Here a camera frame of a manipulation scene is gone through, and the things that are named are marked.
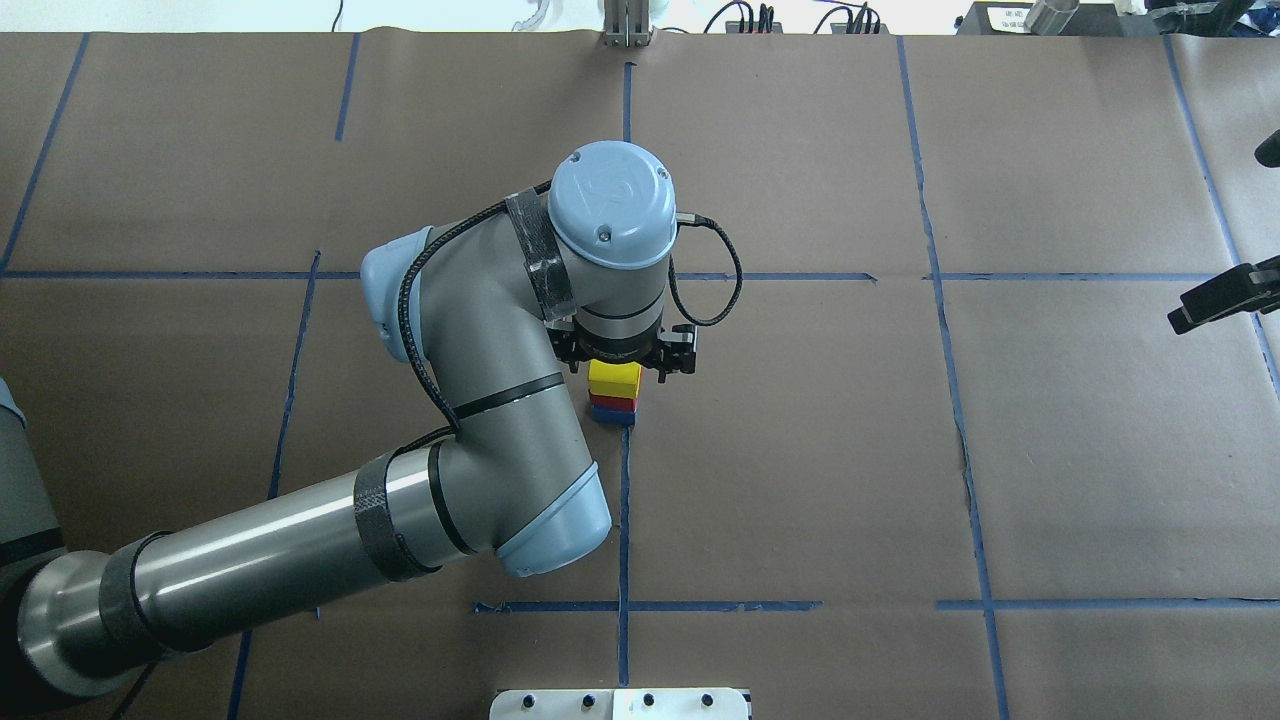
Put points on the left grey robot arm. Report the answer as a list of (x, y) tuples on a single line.
[(487, 314)]

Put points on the yellow wooden block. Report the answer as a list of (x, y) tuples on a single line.
[(614, 380)]

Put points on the blue wooden block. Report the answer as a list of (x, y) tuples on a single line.
[(612, 417)]

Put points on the red wooden block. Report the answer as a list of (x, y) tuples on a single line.
[(614, 404)]

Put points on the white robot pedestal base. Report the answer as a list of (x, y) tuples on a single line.
[(623, 703)]

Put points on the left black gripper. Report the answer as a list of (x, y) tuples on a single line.
[(683, 351)]

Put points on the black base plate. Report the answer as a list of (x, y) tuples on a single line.
[(1005, 18)]

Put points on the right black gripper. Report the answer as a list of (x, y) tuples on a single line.
[(1222, 297)]

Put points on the metal cylinder weight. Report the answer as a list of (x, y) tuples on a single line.
[(1048, 18)]

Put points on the black power strip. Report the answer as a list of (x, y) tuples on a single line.
[(753, 19)]

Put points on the aluminium frame post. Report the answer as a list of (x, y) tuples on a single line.
[(627, 23)]

